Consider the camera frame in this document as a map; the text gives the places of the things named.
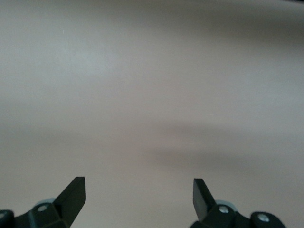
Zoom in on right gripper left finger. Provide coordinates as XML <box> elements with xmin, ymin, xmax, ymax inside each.
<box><xmin>0</xmin><ymin>176</ymin><xmax>86</xmax><ymax>228</ymax></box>

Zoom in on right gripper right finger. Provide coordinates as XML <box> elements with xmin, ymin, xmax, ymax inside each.
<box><xmin>190</xmin><ymin>178</ymin><xmax>285</xmax><ymax>228</ymax></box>

